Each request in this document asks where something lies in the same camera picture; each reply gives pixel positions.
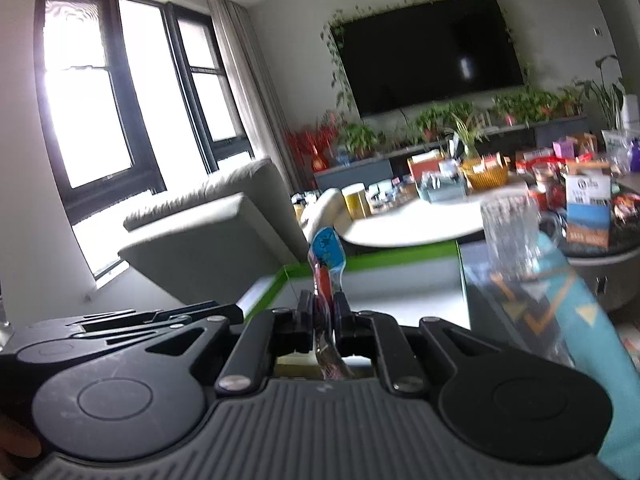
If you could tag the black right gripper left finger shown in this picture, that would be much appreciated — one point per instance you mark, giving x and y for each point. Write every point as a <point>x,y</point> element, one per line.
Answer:
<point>266,336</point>

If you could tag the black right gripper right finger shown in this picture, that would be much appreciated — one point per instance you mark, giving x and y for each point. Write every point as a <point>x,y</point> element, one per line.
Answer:
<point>378,337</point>

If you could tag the blue red snack packet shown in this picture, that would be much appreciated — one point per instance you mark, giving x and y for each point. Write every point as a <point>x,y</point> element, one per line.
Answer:
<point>327,261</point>

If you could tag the green cardboard box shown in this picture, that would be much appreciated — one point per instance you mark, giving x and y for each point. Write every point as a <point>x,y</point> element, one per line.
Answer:
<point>406,283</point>

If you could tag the grey fabric sofa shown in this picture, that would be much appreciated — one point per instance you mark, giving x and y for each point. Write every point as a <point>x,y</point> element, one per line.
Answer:
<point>211,242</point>

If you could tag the yellow lidded jar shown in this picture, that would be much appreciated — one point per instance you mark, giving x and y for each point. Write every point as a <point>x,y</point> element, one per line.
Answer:
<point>356,202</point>

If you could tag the light blue patterned tablecloth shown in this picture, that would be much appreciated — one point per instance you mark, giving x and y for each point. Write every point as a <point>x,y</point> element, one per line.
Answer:
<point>554,315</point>

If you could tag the clear glass cup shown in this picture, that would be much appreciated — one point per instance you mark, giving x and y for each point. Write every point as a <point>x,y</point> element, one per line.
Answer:
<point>512,225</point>

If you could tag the red flower plant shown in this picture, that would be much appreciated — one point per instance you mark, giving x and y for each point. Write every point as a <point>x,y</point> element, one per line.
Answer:
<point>310,143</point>

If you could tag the woven yellow basket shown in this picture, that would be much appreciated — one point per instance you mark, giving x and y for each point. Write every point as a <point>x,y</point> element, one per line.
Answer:
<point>485,174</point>

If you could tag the blue orange snack box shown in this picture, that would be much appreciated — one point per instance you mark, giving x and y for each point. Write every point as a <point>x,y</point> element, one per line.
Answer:
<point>588,209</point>

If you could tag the dark framed window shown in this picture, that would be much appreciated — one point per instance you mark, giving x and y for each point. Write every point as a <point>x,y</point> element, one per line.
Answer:
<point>134,99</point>

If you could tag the wall mounted black television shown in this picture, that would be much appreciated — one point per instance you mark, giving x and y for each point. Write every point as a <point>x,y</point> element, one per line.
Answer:
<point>432,51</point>

